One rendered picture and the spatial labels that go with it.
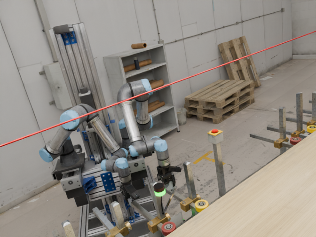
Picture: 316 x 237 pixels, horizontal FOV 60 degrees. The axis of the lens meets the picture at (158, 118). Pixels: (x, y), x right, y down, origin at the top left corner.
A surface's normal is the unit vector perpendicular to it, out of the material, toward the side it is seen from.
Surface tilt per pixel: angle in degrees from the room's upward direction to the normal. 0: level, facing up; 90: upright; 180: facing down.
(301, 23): 90
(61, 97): 90
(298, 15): 90
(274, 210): 0
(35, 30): 90
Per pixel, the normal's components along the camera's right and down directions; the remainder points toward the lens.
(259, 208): -0.18, -0.92
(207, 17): 0.66, 0.15
